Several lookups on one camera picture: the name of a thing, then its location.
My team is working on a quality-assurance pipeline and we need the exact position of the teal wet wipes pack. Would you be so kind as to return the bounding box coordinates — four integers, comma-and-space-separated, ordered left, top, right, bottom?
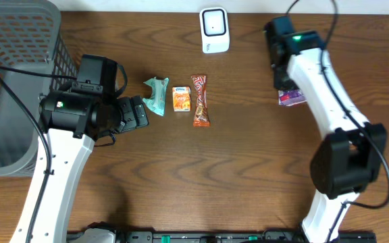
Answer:
142, 77, 170, 116

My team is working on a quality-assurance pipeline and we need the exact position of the red purple noodle packet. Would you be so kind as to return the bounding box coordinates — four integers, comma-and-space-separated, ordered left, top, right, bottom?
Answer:
278, 90, 306, 107

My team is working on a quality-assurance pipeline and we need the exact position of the orange tissue box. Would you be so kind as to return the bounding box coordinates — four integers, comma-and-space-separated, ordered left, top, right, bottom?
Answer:
172, 86, 191, 112

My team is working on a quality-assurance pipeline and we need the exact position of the orange brown snack bar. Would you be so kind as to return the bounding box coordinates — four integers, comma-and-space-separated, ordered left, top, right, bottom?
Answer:
191, 74, 210, 127

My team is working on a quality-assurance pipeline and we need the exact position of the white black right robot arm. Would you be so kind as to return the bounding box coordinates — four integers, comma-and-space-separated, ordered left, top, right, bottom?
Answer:
264, 16, 388, 242

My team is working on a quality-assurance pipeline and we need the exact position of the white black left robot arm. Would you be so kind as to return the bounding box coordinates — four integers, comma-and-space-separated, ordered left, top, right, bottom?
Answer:
11, 91, 149, 242

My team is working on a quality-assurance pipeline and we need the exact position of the white barcode scanner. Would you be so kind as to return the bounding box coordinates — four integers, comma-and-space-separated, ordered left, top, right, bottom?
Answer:
199, 7, 230, 54

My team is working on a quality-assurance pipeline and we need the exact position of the grey plastic basket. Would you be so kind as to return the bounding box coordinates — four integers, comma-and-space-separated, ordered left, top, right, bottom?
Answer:
0, 1, 77, 176

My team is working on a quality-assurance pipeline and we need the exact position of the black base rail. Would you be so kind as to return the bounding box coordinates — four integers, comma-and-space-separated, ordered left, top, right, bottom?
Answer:
66, 229, 378, 243

